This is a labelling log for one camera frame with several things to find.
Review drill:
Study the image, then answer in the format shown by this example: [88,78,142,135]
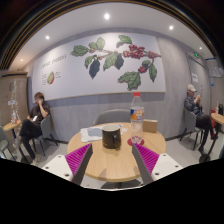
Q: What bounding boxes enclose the clear red-capped water bottle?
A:
[129,92,145,145]

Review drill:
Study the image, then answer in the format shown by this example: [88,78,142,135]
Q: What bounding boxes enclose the white wall poster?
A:
[205,58,224,79]

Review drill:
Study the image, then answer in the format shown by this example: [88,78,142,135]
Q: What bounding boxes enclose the small clear bottle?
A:
[11,109,18,125]

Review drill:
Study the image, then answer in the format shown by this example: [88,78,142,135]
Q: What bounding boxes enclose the person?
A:
[183,83,219,156]
[14,92,51,164]

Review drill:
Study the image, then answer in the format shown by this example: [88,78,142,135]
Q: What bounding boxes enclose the coffee plant wall mural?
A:
[31,32,167,102]

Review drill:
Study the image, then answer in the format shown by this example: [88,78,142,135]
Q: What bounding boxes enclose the round wooden side table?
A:
[2,119,24,161]
[199,112,224,164]

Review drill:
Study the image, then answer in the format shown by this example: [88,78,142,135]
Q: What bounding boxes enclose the recessed ceiling lights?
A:
[19,12,176,64]

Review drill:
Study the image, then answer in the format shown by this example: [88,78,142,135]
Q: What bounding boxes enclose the small brown cardboard box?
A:
[142,119,159,134]

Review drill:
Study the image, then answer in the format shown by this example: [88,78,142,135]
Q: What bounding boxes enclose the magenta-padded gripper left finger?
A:
[41,143,94,187]

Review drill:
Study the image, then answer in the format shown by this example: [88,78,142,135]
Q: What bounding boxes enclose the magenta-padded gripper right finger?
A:
[131,143,184,186]

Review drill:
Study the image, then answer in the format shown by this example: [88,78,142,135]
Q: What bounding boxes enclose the black mug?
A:
[101,124,123,150]

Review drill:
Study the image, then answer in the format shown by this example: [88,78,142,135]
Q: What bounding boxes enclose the round red coaster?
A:
[126,136,146,148]

